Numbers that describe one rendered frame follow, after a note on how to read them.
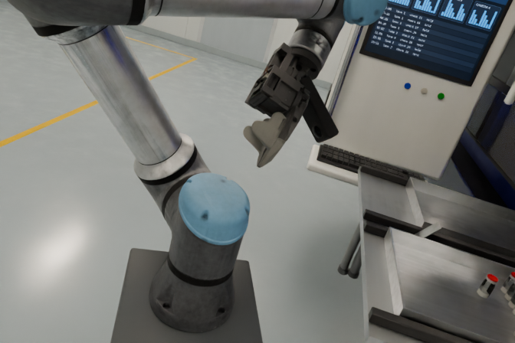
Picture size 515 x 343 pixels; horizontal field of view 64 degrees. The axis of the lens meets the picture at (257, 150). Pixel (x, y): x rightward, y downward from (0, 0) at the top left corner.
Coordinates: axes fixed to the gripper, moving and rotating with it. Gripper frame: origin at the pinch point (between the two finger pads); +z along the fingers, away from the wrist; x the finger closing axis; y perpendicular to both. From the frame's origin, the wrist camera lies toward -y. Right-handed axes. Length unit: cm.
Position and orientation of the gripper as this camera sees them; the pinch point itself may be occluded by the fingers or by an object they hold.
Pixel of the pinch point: (266, 162)
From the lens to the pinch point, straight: 66.8
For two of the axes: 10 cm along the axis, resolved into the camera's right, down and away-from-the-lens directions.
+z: -4.2, 8.3, -3.7
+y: -8.1, -5.2, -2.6
